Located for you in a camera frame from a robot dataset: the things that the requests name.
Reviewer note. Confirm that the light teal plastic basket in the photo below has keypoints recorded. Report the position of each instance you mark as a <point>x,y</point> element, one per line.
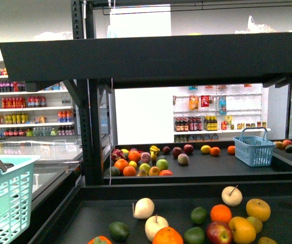
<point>16,188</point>

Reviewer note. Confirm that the far yellow lemon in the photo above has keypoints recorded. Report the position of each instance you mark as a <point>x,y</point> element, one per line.
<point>205,149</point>

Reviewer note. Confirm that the white sauce shelf unit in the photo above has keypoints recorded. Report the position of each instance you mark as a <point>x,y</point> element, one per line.
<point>219,112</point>

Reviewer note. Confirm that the black upper shelf board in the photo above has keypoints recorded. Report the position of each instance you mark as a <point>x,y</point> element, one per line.
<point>154,61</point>

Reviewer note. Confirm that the white drinks shelf unit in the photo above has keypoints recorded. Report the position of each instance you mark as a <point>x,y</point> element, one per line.
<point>48,112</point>

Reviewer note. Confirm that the far fruit pile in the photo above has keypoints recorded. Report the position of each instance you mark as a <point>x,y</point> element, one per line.
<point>154,162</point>

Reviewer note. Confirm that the far orange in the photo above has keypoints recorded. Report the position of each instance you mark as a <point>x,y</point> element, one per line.
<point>215,151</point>

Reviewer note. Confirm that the white pear left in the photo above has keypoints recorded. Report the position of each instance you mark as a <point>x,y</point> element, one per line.
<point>143,208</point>

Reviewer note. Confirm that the white pear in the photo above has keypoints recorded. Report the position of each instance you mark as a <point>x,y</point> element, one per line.
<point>143,208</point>
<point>153,225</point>
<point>231,196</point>

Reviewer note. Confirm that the glass top freezer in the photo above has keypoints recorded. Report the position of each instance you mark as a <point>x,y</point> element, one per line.
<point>53,157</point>

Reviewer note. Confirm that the white pear front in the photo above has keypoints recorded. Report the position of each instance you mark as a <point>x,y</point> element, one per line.
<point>153,225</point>

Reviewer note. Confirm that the green lime rear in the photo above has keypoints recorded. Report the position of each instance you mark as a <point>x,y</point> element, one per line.
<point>198,215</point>

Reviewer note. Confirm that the green lime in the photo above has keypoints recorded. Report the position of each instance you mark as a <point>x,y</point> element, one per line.
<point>194,235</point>
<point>198,215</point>

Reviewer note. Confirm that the blue plastic basket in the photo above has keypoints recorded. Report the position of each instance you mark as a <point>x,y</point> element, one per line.
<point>254,151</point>

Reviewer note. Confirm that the dark green avocado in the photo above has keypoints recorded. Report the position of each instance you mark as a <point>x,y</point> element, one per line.
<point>119,231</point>

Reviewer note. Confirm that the white pear rear right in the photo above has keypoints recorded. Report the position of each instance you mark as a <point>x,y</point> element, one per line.
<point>231,196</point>

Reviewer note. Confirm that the large front orange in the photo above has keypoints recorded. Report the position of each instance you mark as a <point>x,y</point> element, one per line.
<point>167,235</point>

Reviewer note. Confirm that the small orange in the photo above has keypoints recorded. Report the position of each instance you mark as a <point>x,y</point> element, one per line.
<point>221,213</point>

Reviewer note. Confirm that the green lime front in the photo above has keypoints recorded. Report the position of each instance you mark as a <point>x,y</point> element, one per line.
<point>194,235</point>

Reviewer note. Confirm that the orange persimmon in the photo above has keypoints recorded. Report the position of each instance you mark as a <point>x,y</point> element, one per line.
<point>100,240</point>

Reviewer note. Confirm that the red yellow apple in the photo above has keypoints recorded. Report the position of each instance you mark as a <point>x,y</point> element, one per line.
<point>219,232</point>

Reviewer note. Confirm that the yellow apple rear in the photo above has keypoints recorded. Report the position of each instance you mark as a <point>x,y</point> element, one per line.
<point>258,208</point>

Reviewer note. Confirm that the yellow orange apple front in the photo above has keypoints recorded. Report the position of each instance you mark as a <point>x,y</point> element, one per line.
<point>242,230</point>

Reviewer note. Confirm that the olive kiwi rear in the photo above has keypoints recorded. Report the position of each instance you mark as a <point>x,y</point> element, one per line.
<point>256,223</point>

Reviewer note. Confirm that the olive kiwi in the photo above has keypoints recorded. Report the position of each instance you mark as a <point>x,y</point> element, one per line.
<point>266,240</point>
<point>256,223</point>

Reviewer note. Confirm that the olive kiwi front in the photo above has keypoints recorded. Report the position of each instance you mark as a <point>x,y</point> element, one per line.
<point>266,240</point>

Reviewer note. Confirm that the black shelf post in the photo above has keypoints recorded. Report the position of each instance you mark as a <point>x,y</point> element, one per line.
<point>84,28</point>

